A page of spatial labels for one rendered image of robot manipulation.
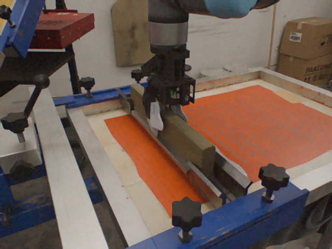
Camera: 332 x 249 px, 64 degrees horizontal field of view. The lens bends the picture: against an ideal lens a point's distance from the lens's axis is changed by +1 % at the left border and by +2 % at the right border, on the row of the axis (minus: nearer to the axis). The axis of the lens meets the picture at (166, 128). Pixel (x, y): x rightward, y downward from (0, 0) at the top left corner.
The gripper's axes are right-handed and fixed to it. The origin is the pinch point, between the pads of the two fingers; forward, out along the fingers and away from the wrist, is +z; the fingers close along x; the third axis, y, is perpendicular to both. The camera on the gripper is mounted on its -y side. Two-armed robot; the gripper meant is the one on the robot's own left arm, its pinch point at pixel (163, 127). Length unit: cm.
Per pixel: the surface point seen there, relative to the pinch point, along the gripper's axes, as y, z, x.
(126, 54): -193, 35, 59
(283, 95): -8, 5, 52
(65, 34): -91, -6, -6
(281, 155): 16.4, 5.3, 22.9
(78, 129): -11.9, 1.9, -17.9
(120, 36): -193, 19, 55
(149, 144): -2.1, 5.3, -2.9
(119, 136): -9.4, 5.4, -8.3
